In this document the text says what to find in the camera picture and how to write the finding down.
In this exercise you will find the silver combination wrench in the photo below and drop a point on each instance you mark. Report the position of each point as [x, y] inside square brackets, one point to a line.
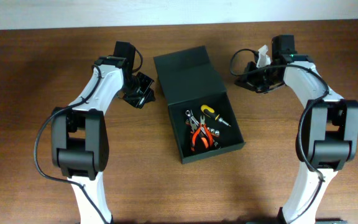
[201, 133]

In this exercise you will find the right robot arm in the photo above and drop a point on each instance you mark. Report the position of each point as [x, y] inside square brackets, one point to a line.
[328, 127]

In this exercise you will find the yellow black stubby screwdriver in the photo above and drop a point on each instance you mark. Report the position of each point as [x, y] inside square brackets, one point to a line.
[211, 113]

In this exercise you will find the red black cutting pliers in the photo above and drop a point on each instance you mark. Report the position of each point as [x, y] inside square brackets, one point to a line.
[204, 133]

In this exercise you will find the orange socket rail with sockets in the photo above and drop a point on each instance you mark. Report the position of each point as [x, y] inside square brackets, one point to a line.
[214, 132]

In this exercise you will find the orange black long-nose pliers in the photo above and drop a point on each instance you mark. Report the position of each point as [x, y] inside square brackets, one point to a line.
[197, 137]

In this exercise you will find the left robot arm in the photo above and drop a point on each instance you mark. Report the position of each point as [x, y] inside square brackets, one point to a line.
[80, 146]

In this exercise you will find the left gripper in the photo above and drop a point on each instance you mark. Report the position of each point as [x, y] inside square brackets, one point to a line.
[140, 101]

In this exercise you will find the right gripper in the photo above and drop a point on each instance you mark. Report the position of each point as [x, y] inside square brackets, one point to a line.
[248, 81]

